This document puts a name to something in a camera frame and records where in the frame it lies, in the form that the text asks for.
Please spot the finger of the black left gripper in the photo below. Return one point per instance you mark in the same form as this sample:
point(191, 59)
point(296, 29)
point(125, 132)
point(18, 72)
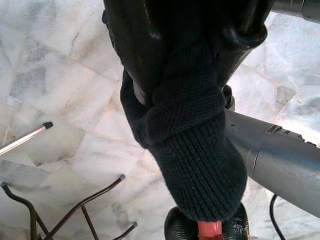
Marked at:
point(180, 225)
point(236, 225)

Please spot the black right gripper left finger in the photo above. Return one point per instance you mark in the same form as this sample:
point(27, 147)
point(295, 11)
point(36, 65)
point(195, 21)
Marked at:
point(140, 50)

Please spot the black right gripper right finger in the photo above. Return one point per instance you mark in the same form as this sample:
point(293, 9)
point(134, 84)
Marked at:
point(195, 95)

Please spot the red plastic hanger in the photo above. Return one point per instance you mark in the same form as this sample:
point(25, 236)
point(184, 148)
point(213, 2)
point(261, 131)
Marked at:
point(208, 231)

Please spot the navy shirt red collar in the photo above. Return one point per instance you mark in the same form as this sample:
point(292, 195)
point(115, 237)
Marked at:
point(205, 175)

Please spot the marble pattern table red edge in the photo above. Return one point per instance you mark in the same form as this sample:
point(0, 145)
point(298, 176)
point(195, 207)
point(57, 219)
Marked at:
point(75, 212)

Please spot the silver metal clothes rack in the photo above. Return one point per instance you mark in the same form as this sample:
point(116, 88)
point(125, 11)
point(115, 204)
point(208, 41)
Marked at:
point(25, 140)

